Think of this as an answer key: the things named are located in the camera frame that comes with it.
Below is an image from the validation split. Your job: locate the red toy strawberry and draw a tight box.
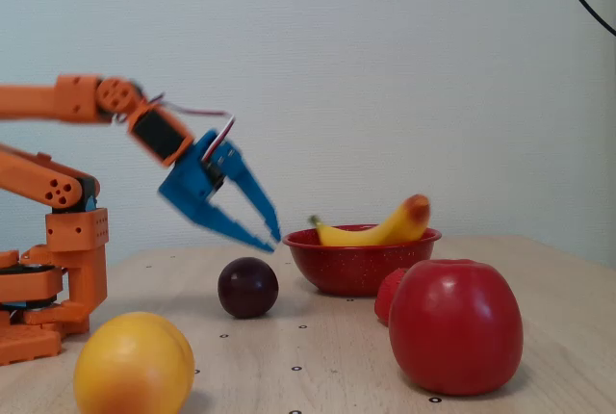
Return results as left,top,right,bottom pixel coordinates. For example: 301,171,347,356
373,268,408,327

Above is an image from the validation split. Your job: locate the white red servo cable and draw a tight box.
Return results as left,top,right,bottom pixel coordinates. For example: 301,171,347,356
147,92,238,165

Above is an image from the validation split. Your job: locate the yellow orange toy peach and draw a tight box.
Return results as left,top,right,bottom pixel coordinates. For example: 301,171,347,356
73,311,196,414

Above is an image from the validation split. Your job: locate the red toy apple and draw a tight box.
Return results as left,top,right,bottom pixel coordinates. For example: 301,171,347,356
388,258,525,397

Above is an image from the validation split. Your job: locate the red speckled bowl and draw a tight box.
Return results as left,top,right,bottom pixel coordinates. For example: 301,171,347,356
282,224,443,298

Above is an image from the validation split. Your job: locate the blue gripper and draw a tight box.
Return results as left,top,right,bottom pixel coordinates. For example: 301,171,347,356
157,129,282,253

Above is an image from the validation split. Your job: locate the yellow toy banana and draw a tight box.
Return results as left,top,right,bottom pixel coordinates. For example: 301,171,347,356
307,194,431,247

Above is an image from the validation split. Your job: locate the dark purple toy plum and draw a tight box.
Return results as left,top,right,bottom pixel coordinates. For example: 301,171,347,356
217,256,280,320

